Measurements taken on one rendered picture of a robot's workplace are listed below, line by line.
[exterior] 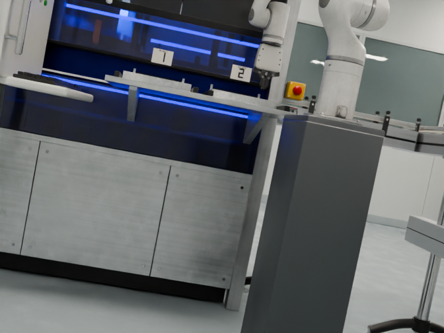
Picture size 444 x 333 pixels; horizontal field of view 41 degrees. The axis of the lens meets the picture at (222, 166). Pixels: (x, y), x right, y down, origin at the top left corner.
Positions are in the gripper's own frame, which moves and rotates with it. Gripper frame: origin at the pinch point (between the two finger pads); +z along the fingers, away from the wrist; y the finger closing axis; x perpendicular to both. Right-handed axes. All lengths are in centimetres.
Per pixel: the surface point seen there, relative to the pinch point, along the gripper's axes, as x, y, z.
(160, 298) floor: -24, 22, 97
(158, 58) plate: -22.9, 42.1, -3.7
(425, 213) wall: -483, -314, 73
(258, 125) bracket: 0.9, -1.0, 16.3
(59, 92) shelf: 35, 70, 19
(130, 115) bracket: -15, 49, 22
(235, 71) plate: -22.9, 9.3, -4.9
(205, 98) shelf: 16.9, 22.5, 10.6
